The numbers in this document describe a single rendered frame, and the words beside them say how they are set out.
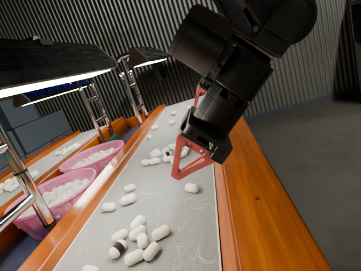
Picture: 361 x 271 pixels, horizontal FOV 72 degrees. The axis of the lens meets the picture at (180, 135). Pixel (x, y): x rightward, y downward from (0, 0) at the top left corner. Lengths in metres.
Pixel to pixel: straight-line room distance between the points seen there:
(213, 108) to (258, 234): 0.18
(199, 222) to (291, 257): 0.18
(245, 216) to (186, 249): 0.10
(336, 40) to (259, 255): 3.22
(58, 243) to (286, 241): 0.40
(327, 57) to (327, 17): 0.42
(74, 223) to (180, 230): 0.24
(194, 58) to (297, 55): 3.03
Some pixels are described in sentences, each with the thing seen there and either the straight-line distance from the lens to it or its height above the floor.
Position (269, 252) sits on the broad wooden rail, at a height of 0.77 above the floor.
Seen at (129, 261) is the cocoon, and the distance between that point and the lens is 0.43.
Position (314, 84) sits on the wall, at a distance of 3.42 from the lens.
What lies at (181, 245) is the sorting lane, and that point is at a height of 0.74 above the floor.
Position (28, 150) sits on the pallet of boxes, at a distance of 2.71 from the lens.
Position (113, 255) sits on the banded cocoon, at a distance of 0.46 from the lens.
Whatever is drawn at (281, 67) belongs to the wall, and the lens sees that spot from 3.28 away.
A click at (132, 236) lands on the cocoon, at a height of 0.75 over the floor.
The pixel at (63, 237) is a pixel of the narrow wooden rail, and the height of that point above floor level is 0.76.
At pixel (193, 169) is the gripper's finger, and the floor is 0.86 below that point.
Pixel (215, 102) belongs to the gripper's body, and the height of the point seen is 0.95.
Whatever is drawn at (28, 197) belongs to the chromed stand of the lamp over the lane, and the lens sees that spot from 0.61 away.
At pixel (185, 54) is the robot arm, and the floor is 1.01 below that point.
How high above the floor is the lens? 1.01
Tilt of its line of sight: 16 degrees down
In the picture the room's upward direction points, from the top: 19 degrees counter-clockwise
